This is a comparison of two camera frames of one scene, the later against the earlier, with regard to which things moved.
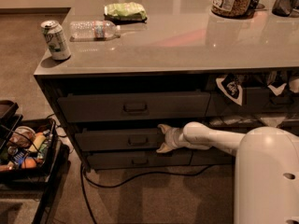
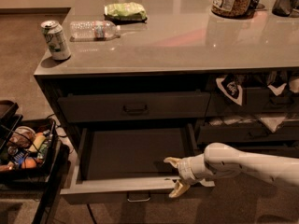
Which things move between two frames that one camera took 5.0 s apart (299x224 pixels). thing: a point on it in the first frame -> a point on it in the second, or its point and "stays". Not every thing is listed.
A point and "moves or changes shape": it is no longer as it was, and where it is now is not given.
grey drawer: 118,140 moves or changes shape
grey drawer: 256,101 stays
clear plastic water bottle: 92,30 stays
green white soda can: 56,40 stays
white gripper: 173,138 -> 186,171
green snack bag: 125,12 stays
